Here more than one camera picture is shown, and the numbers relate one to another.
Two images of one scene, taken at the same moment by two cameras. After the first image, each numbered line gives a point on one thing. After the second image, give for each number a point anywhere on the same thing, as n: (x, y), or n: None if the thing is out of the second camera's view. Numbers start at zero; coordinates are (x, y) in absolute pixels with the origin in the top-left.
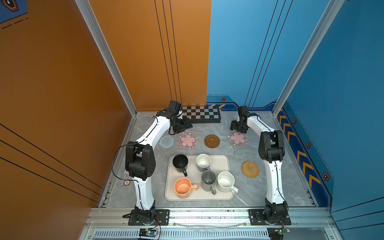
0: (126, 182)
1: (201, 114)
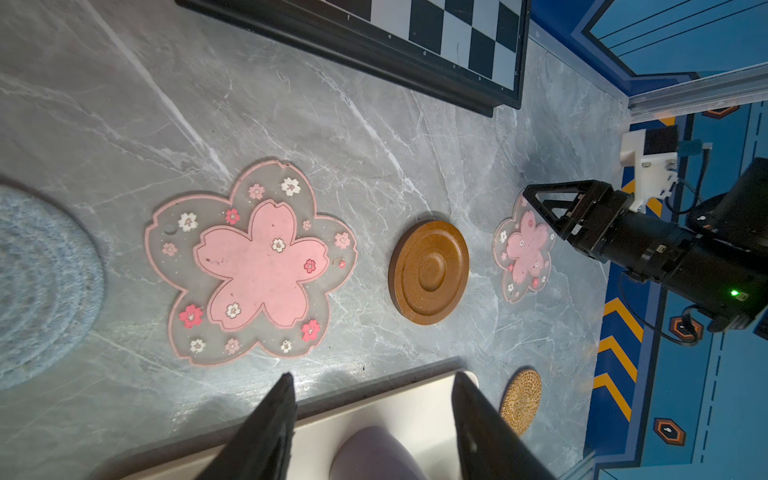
0: None
1: (469, 52)
